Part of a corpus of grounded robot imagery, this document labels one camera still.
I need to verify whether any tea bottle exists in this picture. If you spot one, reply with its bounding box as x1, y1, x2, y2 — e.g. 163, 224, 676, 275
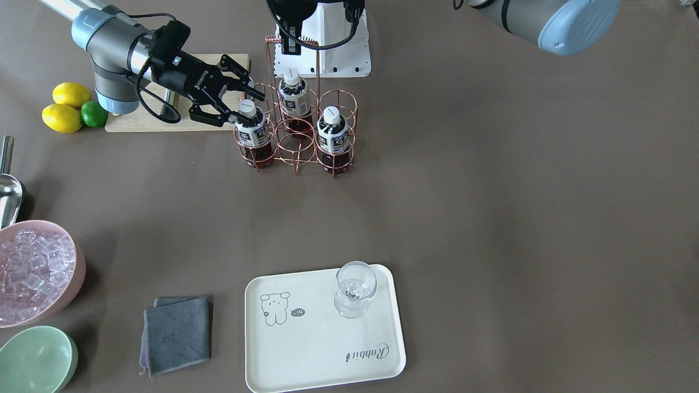
316, 105, 350, 176
278, 69, 313, 139
235, 99, 274, 170

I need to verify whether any grey folded cloth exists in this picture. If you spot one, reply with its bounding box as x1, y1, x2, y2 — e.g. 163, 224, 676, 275
139, 296, 213, 378

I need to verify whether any yellow lemon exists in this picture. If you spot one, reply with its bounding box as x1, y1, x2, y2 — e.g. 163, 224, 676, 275
42, 104, 83, 133
52, 82, 92, 110

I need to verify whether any green bowl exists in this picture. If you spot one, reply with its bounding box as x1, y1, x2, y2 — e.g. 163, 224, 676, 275
1, 325, 79, 392

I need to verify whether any green lime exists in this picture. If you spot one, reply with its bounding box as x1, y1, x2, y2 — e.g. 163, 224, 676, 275
80, 100, 109, 128

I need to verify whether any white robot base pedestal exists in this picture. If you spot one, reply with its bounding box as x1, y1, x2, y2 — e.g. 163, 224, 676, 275
273, 3, 371, 78

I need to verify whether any copper wire bottle basket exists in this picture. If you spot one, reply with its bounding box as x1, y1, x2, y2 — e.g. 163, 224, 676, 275
234, 35, 359, 177

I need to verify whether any steel cylinder muddler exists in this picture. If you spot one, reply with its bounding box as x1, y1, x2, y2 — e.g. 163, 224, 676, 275
164, 89, 180, 109

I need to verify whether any upper yellow lemon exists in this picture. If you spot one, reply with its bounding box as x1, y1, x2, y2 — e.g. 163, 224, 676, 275
52, 82, 92, 110

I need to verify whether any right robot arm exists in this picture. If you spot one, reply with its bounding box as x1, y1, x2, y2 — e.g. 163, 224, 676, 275
44, 1, 265, 127

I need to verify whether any cream rabbit tray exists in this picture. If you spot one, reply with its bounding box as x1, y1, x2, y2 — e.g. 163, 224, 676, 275
245, 264, 407, 392

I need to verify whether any wooden cutting board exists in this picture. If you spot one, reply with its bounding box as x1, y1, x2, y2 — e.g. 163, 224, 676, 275
105, 53, 251, 133

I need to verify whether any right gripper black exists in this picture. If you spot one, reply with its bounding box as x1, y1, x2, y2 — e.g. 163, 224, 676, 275
144, 21, 265, 127

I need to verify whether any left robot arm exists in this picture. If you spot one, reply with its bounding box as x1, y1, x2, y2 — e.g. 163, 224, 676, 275
265, 1, 621, 56

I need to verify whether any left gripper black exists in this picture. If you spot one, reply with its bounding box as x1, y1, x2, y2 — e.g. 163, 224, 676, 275
266, 1, 365, 55

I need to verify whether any lower yellow lemon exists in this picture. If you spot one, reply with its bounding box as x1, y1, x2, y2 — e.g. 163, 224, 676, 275
42, 104, 83, 133

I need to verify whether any clear wine glass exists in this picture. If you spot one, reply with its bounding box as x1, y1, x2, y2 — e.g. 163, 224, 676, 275
334, 260, 378, 319

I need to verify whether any steel ice scoop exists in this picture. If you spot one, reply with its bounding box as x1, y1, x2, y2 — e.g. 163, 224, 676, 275
1, 136, 25, 229

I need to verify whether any pink bowl of ice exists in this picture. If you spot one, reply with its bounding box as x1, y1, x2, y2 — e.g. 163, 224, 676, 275
1, 221, 86, 329

